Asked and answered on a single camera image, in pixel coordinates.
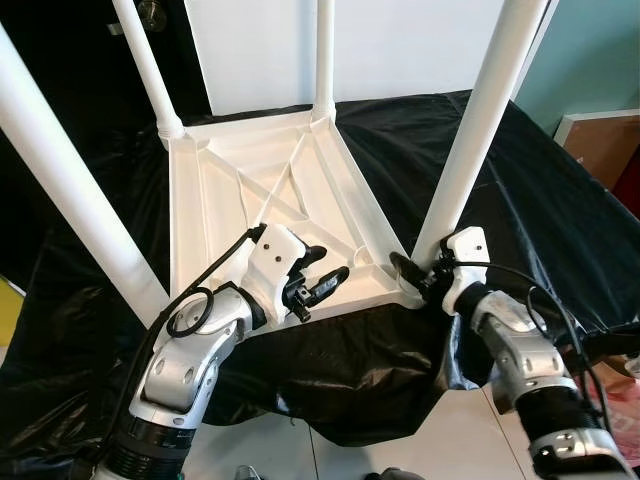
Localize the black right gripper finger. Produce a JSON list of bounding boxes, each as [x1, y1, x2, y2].
[[388, 250, 432, 292]]

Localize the white plastic table leg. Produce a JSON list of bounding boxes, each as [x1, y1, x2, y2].
[[112, 0, 186, 141], [313, 0, 338, 123], [412, 0, 551, 266], [0, 25, 171, 326]]

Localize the black plastic table cover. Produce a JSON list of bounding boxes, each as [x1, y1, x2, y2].
[[0, 90, 640, 471]]

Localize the black right robot foot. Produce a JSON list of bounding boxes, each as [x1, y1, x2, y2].
[[365, 465, 421, 480]]

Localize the dark red cloth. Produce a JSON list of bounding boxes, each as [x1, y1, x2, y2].
[[610, 150, 640, 216]]

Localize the pink clear plastic bag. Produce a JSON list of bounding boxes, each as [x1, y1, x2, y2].
[[580, 360, 640, 461]]

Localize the white framed brown board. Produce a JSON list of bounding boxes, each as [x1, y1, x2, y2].
[[555, 110, 640, 191]]

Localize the yellow plastic object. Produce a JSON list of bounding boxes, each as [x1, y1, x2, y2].
[[0, 275, 26, 346]]

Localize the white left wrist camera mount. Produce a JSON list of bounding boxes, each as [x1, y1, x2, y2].
[[245, 225, 316, 321]]

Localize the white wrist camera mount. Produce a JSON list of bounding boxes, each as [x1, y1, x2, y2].
[[245, 225, 316, 321], [440, 227, 491, 316]]

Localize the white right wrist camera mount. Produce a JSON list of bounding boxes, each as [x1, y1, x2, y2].
[[440, 227, 491, 316]]

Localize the dark grey wall trim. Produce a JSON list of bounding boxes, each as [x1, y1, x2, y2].
[[510, 0, 563, 101]]

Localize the silver door lever handle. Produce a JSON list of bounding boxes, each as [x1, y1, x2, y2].
[[108, 0, 166, 36]]

